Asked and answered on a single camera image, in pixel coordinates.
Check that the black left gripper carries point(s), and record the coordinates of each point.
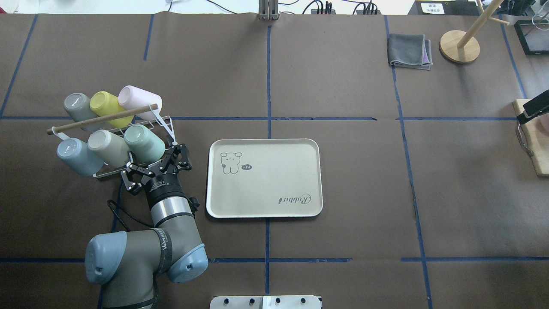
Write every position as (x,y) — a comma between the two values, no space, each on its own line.
(161,187)

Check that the green cup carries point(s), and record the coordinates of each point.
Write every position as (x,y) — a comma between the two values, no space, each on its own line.
(144,144)

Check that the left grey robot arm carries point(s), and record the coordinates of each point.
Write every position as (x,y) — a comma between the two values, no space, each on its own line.
(127,263)

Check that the beige cup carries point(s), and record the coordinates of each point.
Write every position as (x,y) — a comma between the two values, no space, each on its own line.
(111,148)

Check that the blue cup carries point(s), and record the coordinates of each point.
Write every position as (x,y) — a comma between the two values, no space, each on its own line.
(76,154)

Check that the pink cup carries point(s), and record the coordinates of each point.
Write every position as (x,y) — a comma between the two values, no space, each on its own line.
(131,97)

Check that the yellow cup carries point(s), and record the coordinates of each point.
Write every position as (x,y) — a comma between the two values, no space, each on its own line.
(103,103)

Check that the grey cup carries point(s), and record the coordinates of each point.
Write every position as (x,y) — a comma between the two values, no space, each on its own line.
(77,105)

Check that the beige tray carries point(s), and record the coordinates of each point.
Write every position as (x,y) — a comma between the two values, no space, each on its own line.
(264,178)

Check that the long blue tape strip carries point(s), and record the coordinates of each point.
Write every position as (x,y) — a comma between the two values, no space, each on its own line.
(269,131)

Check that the crossing blue tape strip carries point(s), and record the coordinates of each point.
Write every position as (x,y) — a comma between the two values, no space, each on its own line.
(291,118)

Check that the grey folded cloth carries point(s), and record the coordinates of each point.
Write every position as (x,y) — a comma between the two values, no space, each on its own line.
(409,51)

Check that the wooden stand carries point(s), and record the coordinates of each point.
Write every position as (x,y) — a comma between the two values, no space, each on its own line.
(460,46)

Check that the wooden cutting board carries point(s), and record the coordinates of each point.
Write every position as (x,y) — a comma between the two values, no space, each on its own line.
(533,135)

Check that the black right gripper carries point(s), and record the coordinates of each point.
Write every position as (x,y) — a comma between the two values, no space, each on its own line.
(534,108)

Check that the white wire cup rack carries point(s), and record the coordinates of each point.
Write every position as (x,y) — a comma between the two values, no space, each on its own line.
(60,130)

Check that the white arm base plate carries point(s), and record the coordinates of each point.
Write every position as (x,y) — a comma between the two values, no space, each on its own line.
(267,302)

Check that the aluminium frame post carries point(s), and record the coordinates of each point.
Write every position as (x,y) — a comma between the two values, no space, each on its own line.
(268,10)

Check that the black picture frame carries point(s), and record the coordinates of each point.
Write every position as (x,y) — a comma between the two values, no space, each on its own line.
(534,41)

